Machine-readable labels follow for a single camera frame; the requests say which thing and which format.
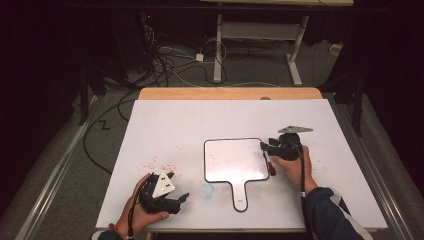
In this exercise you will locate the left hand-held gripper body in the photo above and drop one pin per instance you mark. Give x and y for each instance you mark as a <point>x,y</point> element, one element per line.
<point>162,186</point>

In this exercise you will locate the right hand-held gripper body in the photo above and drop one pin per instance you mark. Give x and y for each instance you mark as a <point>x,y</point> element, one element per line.
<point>288,148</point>

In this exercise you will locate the red whiteboard marker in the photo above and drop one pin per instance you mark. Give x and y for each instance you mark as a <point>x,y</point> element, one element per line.
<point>270,166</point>

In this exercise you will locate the person's right hand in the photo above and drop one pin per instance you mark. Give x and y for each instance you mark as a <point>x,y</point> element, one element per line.
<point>295,173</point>

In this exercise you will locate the person's left hand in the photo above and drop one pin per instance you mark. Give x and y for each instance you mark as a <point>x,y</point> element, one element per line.
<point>140,220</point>

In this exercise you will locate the white table cover sheet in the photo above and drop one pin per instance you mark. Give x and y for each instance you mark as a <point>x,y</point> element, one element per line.
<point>233,120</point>

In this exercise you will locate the wooden table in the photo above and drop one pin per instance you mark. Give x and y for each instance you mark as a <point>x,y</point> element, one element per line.
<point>200,93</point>

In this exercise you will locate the white box on floor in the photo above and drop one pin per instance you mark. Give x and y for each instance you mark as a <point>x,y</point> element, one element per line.
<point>335,48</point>

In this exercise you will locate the white power adapter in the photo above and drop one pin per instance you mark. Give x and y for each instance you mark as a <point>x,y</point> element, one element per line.
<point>199,57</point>

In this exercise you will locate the black stand leg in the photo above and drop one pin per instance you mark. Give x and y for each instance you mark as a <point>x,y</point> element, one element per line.
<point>83,96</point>

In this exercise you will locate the grey metal rail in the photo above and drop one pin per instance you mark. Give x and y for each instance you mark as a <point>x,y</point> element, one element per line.
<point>376,173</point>
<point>53,176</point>

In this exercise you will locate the white metal desk frame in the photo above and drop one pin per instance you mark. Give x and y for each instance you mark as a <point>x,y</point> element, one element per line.
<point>218,50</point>

